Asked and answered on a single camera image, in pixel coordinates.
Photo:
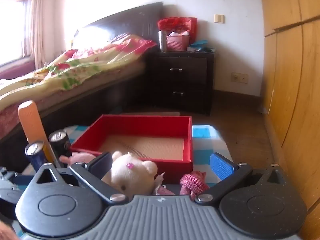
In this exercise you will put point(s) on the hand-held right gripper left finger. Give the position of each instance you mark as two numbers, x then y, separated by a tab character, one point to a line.
101	166

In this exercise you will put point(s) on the red cardboard box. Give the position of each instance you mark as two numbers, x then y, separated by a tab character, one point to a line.
140	127

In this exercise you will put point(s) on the wooden wardrobe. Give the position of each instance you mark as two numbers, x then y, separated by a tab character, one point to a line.
295	80

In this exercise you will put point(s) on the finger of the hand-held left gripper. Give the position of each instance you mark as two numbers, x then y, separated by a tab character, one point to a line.
8	178

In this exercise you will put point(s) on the blue white checkered cloth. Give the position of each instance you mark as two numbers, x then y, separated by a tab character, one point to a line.
207	150

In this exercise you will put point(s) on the floral blanket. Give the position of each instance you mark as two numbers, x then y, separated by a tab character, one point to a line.
75	65

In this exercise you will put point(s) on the dark wooden nightstand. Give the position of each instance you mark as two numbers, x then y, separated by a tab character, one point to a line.
180	80

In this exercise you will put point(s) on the black drink can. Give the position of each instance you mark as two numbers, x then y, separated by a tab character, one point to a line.
61	147

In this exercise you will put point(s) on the red gift bag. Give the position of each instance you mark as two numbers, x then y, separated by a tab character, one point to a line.
180	23

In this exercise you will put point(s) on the flat cardboard piece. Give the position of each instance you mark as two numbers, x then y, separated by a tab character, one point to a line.
162	113

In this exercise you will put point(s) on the white teddy bear plush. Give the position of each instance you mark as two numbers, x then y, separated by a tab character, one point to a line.
132	170

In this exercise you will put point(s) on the pink knitted item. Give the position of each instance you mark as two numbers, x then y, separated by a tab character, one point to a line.
192	182

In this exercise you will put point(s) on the wall power outlet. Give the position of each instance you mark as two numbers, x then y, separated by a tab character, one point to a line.
239	77

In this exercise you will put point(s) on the orange ribbed plastic object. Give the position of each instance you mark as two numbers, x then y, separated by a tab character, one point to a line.
31	125

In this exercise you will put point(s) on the dark wooden bed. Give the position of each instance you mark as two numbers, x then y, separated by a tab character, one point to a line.
87	105

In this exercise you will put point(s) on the teal item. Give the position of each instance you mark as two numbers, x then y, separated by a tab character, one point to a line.
200	43

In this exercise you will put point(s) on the maroon window seat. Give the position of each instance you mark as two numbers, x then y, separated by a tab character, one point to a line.
15	70

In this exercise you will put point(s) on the pink pig plush with glasses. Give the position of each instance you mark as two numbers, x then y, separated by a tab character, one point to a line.
82	158

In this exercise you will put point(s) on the window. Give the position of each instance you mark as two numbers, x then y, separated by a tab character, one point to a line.
12	30

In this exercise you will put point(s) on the blue drink can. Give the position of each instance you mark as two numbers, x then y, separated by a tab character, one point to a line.
37	158

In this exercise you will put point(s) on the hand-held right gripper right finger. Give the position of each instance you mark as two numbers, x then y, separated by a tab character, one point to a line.
221	166

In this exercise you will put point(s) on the wall light switch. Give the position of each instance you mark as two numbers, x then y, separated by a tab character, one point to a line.
219	18

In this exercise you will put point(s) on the metal cup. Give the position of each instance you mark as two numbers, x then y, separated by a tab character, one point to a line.
162	42

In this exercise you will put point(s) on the pink plastic basket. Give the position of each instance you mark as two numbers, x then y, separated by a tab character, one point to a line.
177	43

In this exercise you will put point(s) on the beige curtain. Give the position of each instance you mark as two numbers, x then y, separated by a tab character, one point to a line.
40	25

